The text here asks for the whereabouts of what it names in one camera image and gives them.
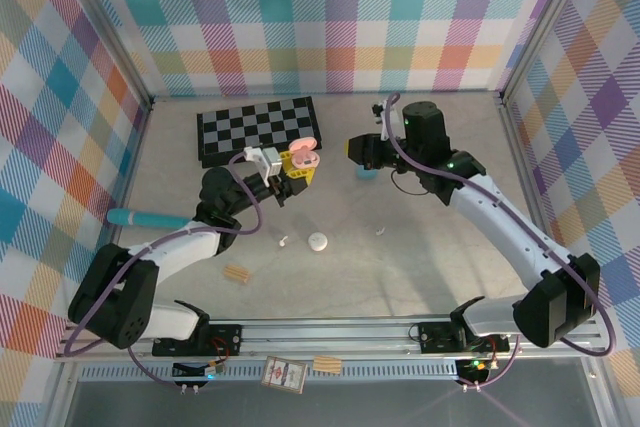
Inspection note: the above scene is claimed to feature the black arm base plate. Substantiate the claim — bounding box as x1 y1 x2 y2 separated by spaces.
151 323 245 357
416 320 512 354

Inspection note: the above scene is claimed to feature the slotted metal cable duct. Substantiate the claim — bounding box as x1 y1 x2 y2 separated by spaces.
79 364 464 382

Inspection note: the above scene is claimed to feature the purple cable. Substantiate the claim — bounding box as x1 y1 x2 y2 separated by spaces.
63 150 266 393
382 91 617 391

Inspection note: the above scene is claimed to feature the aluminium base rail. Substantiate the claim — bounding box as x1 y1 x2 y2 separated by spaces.
53 317 610 362

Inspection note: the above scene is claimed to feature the small controller board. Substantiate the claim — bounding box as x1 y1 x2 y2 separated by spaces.
172 359 225 382
455 356 496 384

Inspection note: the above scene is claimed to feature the black grey chessboard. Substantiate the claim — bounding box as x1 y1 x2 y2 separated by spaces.
195 95 324 169

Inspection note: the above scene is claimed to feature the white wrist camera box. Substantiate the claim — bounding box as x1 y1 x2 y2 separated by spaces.
242 145 283 181
370 100 389 141

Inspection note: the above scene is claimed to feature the aluminium frame post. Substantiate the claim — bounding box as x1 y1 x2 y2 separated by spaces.
497 0 599 103
58 0 155 111

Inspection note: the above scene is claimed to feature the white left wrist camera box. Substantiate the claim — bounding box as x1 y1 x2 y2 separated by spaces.
242 145 283 181

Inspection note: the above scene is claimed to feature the thin black cable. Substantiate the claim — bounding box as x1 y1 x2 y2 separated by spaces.
390 168 427 197

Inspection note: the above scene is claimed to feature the teal cylindrical tube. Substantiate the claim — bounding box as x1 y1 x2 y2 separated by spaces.
106 208 194 229

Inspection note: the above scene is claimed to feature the ridged wooden block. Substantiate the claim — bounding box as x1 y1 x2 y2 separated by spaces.
311 355 343 375
222 263 252 286

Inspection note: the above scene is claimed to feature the playing card box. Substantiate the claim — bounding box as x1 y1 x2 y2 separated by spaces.
260 354 308 394

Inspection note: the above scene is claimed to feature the aluminium side rail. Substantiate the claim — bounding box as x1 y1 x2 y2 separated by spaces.
44 99 154 427
497 94 619 427

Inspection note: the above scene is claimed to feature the pink earbud charging case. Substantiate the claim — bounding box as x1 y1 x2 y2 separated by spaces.
289 137 322 169

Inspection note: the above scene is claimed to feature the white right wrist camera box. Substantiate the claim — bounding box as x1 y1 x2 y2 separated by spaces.
370 100 389 141

